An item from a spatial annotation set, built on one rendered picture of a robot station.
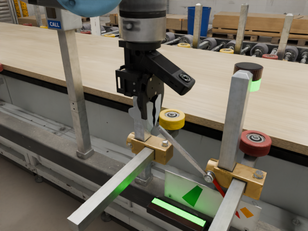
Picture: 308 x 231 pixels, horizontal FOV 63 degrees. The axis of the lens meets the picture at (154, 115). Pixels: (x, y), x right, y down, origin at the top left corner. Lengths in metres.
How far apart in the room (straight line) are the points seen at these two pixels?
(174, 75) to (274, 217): 0.60
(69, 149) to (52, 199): 0.88
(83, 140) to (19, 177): 1.26
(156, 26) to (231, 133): 0.28
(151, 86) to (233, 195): 0.30
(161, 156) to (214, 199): 0.18
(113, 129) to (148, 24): 0.71
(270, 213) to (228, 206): 0.37
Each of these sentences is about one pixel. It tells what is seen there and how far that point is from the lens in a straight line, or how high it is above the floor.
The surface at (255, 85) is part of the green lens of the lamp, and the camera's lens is 0.58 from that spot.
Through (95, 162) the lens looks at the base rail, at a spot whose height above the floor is 0.70.
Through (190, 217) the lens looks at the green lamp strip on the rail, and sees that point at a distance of 0.75.
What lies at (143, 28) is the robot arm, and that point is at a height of 1.20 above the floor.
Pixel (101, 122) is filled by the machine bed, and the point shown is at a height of 0.71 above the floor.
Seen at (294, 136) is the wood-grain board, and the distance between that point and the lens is 0.78.
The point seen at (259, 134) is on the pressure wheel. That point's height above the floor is 0.91.
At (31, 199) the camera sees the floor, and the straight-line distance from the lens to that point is 1.92.
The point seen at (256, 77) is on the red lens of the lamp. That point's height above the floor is 1.10.
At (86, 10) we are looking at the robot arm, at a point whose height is 1.25.
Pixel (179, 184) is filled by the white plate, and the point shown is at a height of 0.77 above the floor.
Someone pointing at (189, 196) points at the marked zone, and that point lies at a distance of 0.74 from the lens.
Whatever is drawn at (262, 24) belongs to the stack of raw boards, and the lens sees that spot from 6.42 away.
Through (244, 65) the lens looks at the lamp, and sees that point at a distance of 0.59.
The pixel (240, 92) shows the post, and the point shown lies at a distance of 0.54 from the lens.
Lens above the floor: 1.28
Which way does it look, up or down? 28 degrees down
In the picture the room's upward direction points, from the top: straight up
